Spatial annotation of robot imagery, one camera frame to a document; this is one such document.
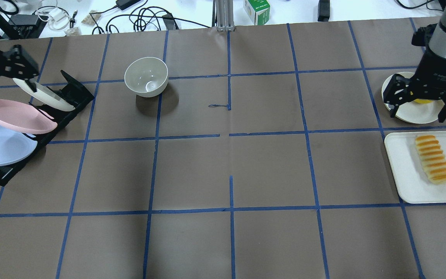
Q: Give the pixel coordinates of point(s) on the cream round plate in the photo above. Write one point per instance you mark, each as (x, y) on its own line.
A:
(420, 113)

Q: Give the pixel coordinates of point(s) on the green white carton box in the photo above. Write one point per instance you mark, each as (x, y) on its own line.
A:
(258, 11)

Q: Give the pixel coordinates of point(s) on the black power adapter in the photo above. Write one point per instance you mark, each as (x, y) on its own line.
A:
(124, 4)

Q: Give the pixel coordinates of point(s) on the yellow lemon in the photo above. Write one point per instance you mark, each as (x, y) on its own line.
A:
(423, 101)

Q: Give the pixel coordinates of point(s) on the pink plate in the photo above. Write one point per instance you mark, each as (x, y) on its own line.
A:
(25, 118)

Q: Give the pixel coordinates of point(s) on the striped bread loaf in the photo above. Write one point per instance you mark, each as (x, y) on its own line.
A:
(432, 158)

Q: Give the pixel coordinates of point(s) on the aluminium frame post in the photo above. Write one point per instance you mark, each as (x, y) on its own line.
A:
(223, 17)

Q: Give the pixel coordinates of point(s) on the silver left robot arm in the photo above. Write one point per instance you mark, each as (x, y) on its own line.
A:
(17, 63)

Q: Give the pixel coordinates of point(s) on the black plate rack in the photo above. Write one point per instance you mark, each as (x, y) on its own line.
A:
(76, 94)

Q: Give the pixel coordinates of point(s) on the cream ceramic bowl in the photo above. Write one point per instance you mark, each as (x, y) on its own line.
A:
(147, 77)

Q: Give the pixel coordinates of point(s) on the light blue plate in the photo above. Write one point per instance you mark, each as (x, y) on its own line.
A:
(14, 146)

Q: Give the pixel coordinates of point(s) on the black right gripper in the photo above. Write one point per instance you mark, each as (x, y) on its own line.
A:
(441, 72)

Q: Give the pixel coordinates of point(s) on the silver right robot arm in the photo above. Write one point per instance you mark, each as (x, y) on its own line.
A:
(433, 38)

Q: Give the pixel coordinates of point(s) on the cream plate in rack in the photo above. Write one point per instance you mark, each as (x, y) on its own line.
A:
(44, 94)

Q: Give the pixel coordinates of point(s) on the cream rectangular tray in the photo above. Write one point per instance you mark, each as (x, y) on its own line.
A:
(411, 182)

